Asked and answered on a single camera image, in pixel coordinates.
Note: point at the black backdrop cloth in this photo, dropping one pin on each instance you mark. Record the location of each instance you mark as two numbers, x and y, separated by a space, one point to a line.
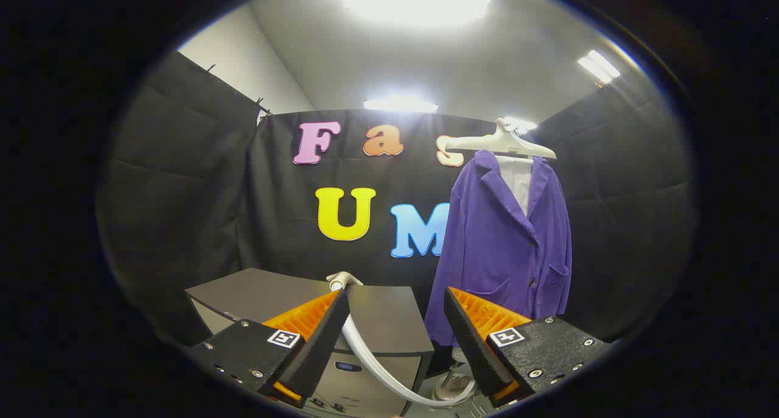
182 193

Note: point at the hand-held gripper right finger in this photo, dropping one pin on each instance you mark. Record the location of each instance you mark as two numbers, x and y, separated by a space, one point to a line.
471 345

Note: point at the grey cabinet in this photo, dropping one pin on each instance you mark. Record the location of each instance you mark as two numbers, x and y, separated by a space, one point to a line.
268 290

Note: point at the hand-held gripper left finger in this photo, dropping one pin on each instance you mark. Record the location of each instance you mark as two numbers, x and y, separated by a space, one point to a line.
316 345

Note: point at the white garment steamer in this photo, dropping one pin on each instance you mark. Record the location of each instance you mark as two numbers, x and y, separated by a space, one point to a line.
353 336

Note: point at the white shirt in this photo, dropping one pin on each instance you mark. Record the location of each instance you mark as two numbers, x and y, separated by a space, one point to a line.
518 184

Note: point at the ceiling light panel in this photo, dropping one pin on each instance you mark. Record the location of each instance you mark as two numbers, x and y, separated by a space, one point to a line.
400 104

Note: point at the white round base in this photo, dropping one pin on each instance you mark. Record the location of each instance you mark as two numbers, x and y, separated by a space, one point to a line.
453 389

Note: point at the white clothes hanger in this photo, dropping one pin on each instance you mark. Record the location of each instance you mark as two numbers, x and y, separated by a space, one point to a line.
505 142

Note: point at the small ceiling light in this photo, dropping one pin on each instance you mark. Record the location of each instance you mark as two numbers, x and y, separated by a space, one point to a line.
520 125

